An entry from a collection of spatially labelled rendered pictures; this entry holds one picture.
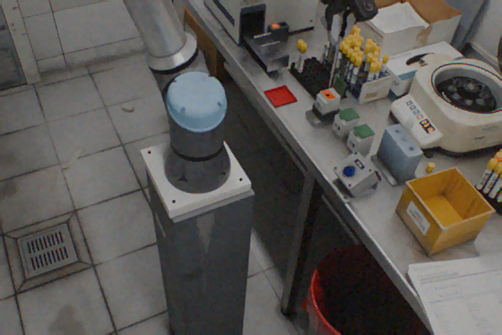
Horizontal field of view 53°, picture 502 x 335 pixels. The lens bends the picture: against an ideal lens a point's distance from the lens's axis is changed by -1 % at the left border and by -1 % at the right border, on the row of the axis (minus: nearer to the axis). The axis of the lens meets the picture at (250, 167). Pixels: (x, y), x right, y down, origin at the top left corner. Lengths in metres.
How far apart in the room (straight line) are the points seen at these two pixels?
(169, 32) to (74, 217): 1.38
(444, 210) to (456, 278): 0.18
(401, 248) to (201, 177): 0.45
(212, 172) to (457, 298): 0.56
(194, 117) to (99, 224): 1.32
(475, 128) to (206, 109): 0.66
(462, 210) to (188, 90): 0.65
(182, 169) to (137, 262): 1.05
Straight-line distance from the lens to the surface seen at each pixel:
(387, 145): 1.25
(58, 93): 2.91
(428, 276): 1.11
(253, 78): 1.48
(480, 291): 1.14
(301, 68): 1.47
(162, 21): 1.04
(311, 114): 1.36
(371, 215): 1.18
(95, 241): 2.21
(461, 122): 1.31
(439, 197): 1.26
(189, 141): 1.04
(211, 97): 1.02
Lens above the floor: 1.78
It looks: 48 degrees down
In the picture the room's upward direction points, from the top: 4 degrees clockwise
